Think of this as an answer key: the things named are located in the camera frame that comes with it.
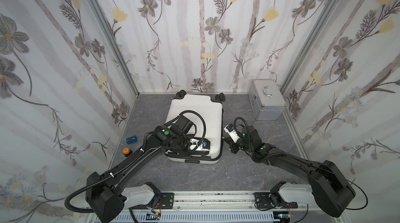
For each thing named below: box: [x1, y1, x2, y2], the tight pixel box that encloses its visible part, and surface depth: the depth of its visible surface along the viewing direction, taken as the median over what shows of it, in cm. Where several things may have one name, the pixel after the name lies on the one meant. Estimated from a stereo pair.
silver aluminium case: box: [247, 79, 287, 121], surface depth 102 cm
